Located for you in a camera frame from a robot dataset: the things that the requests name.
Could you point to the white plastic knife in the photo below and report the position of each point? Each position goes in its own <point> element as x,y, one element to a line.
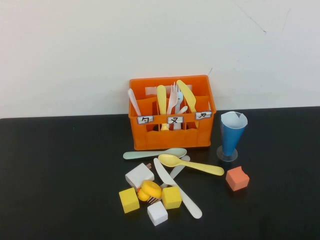
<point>192,207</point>

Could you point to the pale yellow plastic utensil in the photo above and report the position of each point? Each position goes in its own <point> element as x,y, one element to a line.
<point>161,100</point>

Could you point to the white plastic fork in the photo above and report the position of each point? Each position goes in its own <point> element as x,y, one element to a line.
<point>178,170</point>

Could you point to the yellow foam cube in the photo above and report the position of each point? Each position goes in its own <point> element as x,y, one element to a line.
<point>171,197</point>
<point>128,200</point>

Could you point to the white charger plug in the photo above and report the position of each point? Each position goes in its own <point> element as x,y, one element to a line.
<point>138,175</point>

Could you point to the paper label with fork character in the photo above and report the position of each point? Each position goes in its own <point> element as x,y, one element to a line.
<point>175,120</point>

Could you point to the mint green plastic spoon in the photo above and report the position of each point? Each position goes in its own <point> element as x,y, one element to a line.
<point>175,152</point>

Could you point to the yellow plastic spoon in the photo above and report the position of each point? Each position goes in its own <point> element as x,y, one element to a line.
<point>170,160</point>

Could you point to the yellow plastic knife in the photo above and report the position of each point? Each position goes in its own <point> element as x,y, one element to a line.
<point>187,96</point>

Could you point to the small white plastic spoon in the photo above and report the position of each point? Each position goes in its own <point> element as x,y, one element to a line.
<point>184,109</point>

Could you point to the blue paper cone cup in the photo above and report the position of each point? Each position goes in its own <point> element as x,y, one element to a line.
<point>231,140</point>

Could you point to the orange plastic cutlery crate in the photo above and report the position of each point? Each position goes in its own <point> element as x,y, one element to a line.
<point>175,140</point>

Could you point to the orange foam cube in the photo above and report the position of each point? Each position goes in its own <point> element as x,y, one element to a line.
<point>236,178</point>

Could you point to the white foam cube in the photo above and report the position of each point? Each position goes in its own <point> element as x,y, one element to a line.
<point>157,215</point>

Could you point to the paper label with spoon character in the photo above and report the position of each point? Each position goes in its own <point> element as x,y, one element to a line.
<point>145,120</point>

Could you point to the yellow plastic toy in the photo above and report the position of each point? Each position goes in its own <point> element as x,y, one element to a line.
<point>150,188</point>

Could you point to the paper label with knife character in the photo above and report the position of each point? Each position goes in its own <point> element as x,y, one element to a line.
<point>203,115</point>

